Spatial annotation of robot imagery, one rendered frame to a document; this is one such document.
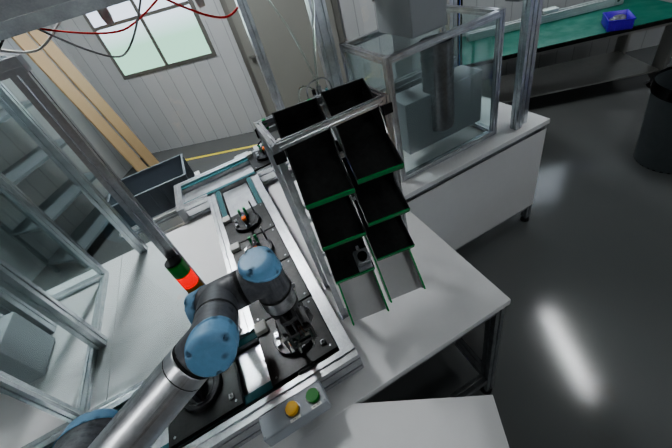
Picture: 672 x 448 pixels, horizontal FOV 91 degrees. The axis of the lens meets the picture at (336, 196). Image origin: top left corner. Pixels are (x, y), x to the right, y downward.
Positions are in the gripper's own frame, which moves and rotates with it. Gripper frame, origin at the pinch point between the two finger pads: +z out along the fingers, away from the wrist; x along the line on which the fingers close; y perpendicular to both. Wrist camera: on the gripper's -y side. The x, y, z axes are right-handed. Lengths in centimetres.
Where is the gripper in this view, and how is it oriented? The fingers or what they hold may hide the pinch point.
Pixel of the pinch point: (304, 337)
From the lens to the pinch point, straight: 95.1
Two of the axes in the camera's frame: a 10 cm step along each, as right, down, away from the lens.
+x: 8.7, -4.4, 2.1
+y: 4.3, 4.9, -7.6
